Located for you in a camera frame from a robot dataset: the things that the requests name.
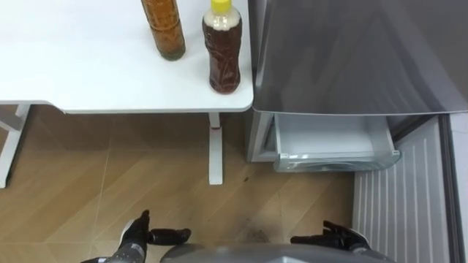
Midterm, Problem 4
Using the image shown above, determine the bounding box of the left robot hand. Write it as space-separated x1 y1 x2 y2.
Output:
119 209 192 251

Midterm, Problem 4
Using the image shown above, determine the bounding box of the white desk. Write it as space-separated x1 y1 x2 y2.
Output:
0 0 254 189

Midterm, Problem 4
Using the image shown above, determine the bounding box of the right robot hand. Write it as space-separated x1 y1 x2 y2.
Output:
290 220 371 254

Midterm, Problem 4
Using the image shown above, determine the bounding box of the grey fridge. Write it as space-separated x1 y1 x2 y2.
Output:
245 0 468 173

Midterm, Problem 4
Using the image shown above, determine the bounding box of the clear fridge drawer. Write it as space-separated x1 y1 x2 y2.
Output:
272 113 402 173

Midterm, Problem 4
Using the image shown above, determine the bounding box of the grey fridge door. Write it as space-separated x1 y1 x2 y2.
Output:
352 113 468 263

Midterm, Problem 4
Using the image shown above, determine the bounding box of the yellow-capped brown drink bottle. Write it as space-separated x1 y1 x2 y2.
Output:
201 0 244 96

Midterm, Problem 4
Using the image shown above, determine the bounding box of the amber drink bottle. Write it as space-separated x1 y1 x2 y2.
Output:
140 0 186 62

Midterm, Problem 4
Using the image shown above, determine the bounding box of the robot body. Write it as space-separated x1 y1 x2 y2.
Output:
159 243 369 263

